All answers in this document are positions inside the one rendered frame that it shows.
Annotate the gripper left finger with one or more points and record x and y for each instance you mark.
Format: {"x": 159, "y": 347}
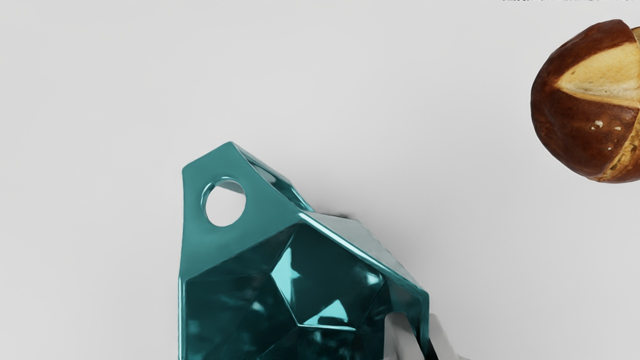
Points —
{"x": 399, "y": 340}

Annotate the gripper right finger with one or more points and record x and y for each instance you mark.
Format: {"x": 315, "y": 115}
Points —
{"x": 444, "y": 345}

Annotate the teal faceted mug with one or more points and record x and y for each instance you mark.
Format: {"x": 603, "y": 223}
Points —
{"x": 260, "y": 235}

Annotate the brown pretzel bread roll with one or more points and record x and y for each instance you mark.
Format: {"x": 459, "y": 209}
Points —
{"x": 570, "y": 120}

